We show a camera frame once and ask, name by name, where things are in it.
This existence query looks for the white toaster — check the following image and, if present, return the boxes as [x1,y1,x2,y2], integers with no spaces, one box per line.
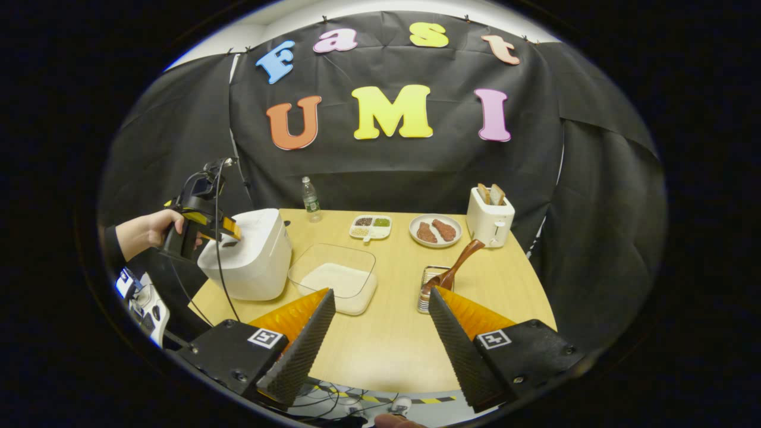
[467,190,515,248]

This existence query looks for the black backdrop cloth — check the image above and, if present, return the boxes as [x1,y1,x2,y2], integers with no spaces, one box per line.
[98,11,668,351]

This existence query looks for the black floor cables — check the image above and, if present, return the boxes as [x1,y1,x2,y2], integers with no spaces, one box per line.
[291,380,411,421]

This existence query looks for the white rice cooker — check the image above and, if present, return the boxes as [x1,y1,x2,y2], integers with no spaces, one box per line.
[197,208,293,301]

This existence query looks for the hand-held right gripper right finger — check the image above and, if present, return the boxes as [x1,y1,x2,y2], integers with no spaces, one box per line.
[428,288,595,415]

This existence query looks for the white round plate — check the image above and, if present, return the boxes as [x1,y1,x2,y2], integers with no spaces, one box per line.
[409,214,463,248]

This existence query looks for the yellow black floor tape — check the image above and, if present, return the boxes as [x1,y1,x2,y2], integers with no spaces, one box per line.
[321,389,458,405]

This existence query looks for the brown wooden spoon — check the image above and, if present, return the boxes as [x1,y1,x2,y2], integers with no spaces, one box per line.
[421,239,486,298]

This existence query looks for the clear plastic water bottle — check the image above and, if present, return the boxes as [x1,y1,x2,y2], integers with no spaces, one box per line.
[301,176,323,223]

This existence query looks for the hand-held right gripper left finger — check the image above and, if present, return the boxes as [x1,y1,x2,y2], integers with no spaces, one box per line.
[176,289,338,411]

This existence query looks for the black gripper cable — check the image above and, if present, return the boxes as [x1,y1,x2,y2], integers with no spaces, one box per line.
[213,159,241,323]

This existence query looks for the white device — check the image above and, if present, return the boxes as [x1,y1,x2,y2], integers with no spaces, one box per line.
[132,284,171,349]

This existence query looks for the clear box of white rice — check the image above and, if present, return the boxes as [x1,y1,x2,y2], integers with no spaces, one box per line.
[288,244,378,316]

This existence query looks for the lit monitor screen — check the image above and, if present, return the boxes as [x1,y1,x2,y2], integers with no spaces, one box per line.
[115,267,142,301]

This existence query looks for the white divided grain dish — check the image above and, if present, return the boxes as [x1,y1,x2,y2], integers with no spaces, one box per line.
[349,215,392,243]

